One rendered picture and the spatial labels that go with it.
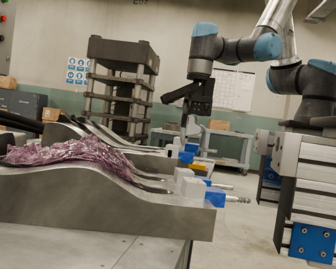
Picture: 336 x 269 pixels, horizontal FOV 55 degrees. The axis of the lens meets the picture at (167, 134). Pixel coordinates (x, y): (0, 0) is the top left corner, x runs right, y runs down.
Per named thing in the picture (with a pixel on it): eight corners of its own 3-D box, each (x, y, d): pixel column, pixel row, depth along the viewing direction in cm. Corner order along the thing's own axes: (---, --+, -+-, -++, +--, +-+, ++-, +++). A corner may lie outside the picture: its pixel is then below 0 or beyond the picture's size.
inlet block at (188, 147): (216, 159, 100) (218, 142, 99) (215, 161, 95) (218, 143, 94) (174, 153, 102) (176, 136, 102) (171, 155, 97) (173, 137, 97)
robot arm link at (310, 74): (328, 95, 109) (335, 55, 108) (291, 94, 120) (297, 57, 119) (343, 100, 117) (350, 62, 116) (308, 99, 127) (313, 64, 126)
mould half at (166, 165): (186, 177, 107) (192, 137, 107) (173, 194, 82) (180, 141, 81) (49, 154, 116) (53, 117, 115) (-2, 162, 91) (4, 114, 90)
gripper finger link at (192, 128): (197, 146, 92) (203, 115, 94) (177, 143, 93) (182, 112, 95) (198, 148, 95) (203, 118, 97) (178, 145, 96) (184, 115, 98)
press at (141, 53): (148, 165, 637) (163, 60, 626) (131, 179, 484) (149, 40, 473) (102, 158, 647) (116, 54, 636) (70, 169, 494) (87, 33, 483)
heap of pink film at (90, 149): (141, 172, 73) (146, 137, 73) (144, 191, 55) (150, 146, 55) (21, 158, 70) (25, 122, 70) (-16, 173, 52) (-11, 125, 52)
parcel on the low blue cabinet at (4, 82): (16, 90, 760) (18, 78, 758) (8, 89, 727) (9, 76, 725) (0, 88, 764) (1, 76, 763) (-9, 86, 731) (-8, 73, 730)
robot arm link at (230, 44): (253, 66, 101) (230, 58, 94) (225, 67, 110) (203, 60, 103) (257, 41, 101) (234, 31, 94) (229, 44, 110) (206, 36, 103)
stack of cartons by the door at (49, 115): (79, 147, 758) (83, 112, 753) (73, 149, 725) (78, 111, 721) (44, 142, 767) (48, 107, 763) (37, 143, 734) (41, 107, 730)
